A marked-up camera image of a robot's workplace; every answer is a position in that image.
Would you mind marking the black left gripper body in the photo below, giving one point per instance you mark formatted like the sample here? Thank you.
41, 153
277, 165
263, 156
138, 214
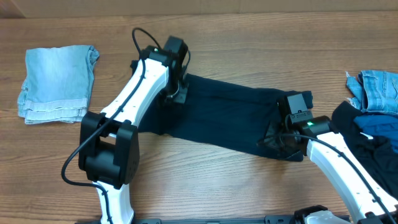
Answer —
177, 94

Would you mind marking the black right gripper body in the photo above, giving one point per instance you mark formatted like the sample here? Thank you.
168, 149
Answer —
277, 137

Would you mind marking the black t-shirt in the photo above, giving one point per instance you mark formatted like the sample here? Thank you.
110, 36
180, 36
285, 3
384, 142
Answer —
223, 114

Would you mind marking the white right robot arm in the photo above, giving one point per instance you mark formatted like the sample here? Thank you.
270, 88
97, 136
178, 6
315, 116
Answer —
320, 141

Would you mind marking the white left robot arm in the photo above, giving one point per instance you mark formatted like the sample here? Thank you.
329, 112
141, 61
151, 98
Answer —
109, 148

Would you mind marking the black garment in pile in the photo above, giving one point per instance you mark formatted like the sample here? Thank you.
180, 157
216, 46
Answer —
375, 155

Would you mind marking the dark blue garment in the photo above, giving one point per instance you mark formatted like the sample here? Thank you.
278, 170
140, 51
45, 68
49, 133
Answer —
379, 125

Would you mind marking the blue denim jeans pile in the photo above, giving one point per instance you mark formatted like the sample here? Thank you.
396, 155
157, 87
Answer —
373, 91

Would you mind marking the folded light blue jeans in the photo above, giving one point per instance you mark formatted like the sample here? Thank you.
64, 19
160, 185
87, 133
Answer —
58, 84

